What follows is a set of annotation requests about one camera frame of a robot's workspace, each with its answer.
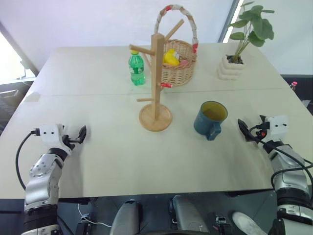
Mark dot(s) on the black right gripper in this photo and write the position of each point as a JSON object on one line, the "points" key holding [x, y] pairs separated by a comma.
{"points": [[259, 133]]}

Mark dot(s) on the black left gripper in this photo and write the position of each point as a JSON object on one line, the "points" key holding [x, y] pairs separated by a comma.
{"points": [[69, 140]]}

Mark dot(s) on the blue mug yellow inside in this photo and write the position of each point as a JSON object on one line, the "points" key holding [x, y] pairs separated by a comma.
{"points": [[207, 122]]}

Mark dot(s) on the wooden mug tree stand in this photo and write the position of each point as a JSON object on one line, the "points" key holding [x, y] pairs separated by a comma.
{"points": [[155, 98]]}

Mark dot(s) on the white ribbed plant pot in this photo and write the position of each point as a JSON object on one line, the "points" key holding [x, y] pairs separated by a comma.
{"points": [[230, 69]]}

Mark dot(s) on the pink capped small object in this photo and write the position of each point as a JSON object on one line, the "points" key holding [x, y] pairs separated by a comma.
{"points": [[294, 83]]}

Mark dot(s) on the green plastic bottle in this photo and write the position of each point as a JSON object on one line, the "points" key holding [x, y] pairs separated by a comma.
{"points": [[136, 71]]}

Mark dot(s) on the white shoe sole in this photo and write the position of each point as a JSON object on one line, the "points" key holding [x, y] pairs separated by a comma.
{"points": [[247, 224]]}

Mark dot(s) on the grey rounded robot leg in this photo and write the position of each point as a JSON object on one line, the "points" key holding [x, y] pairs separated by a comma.
{"points": [[188, 215], [127, 218]]}

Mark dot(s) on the pink toy item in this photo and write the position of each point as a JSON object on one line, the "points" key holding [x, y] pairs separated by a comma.
{"points": [[184, 62]]}

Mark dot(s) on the yellow toy fruit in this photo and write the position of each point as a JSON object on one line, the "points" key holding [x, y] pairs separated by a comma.
{"points": [[171, 57]]}

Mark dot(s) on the green leafy plant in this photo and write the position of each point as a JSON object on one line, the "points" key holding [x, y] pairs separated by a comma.
{"points": [[255, 24]]}

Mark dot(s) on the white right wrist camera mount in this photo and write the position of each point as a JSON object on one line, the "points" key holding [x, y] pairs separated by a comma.
{"points": [[277, 127]]}

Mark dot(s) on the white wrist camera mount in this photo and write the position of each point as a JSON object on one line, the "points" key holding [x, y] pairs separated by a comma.
{"points": [[277, 127], [50, 133]]}

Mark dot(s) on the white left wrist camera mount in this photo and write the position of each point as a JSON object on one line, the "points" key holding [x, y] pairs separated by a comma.
{"points": [[50, 133]]}

